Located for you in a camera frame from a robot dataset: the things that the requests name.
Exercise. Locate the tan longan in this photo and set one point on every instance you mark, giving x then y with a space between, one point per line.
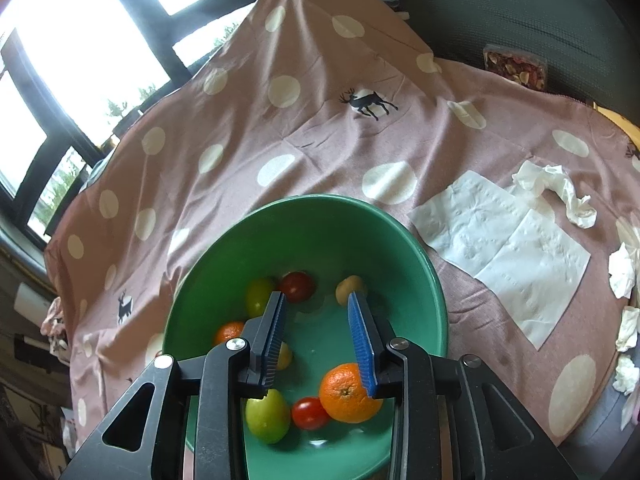
345 287

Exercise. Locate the flat white paper napkin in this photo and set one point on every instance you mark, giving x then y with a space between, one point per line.
535 280
460 215

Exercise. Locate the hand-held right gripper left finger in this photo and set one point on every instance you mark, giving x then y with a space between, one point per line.
272 340

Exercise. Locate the red cherry tomato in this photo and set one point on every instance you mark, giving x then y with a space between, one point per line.
300 285
307 412

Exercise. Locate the orange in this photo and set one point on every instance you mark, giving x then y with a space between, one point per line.
229 332
345 392

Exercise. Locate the pink polka-dot cloth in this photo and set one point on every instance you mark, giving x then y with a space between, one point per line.
325 125

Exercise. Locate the black framed window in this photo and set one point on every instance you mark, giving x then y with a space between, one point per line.
55 150

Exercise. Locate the snack packet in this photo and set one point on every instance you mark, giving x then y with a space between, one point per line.
515 67

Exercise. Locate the pink crumpled clothes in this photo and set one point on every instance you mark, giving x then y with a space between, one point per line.
55 330

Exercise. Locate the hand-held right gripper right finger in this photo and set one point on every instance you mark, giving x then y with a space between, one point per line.
362 350

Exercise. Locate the crumpled white tissue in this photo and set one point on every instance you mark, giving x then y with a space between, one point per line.
540 177
627 327
622 270
625 375

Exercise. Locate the green bowl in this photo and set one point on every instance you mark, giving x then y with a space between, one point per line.
310 240

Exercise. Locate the green jujube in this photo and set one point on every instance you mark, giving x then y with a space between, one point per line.
285 357
267 417
257 297

